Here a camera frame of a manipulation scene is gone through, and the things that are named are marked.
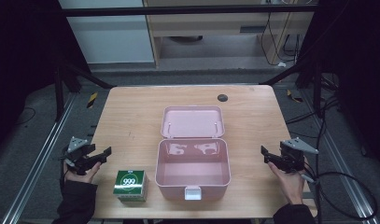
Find white cabinet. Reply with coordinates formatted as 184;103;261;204
58;0;156;65

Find black hanging cables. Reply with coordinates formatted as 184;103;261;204
260;11;304;67

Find light wooden desk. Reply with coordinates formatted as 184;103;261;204
143;0;315;69

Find black horizontal frame bar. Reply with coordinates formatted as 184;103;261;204
60;4;318;18

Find pink storage box with lid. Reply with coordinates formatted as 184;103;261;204
154;105;232;202

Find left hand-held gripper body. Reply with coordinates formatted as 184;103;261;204
60;135;97;175

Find black diagonal frame brace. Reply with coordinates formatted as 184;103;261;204
62;61;115;91
260;61;317;87

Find person's left hand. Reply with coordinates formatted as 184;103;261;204
63;160;103;185

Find aluminium floor rail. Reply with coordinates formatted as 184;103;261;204
301;90;380;224
1;92;77;224

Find thin black floor cable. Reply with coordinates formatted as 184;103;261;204
15;106;36;126

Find green and white medicine box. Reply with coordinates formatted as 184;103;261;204
112;169;150;203

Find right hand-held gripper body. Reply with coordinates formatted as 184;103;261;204
278;137;319;174

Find person's right hand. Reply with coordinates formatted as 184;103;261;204
267;161;307;206

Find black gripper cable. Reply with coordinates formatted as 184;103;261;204
301;171;379;221

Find dark curtain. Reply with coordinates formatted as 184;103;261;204
294;0;380;174
0;0;92;157

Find yellow and black tape strip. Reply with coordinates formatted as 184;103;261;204
286;89;304;104
86;91;99;109

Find black floor cables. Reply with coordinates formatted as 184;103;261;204
285;73;343;140

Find black frame post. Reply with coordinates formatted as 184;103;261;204
54;63;64;123

